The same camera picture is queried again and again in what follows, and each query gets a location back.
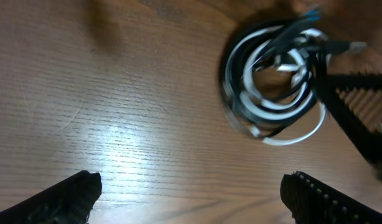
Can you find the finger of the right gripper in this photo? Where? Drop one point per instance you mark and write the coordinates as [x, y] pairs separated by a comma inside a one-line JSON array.
[[355, 101]]

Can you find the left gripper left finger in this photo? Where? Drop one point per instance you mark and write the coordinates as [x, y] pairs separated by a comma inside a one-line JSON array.
[[69, 201]]

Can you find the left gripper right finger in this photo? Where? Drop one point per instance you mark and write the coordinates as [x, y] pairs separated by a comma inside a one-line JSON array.
[[313, 202]]

